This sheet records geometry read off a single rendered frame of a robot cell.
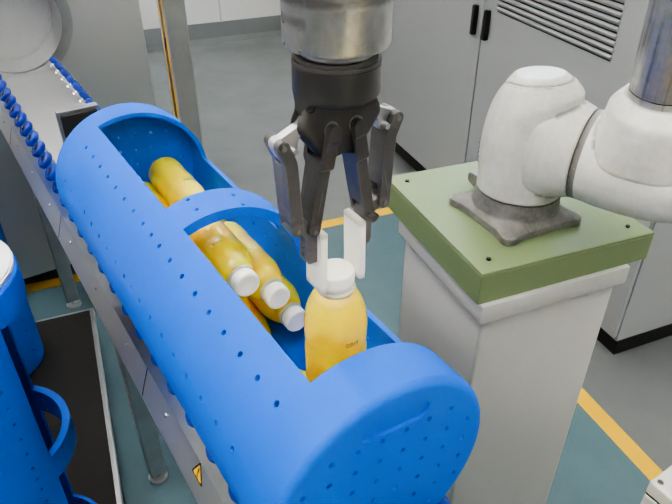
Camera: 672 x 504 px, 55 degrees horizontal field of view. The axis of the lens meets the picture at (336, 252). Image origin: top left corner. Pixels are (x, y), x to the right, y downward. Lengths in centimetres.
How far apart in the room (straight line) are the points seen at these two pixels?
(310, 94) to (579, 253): 77
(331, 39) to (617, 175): 68
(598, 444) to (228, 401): 175
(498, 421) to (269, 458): 82
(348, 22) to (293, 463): 40
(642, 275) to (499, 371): 122
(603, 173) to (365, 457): 62
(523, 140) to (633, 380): 160
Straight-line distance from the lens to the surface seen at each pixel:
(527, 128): 112
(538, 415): 149
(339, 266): 67
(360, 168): 60
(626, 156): 108
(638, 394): 255
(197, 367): 79
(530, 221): 121
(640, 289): 249
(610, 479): 227
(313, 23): 51
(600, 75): 239
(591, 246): 123
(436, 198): 130
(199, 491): 105
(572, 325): 134
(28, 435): 141
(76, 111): 176
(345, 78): 53
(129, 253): 98
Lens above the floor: 171
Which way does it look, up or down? 35 degrees down
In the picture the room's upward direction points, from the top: straight up
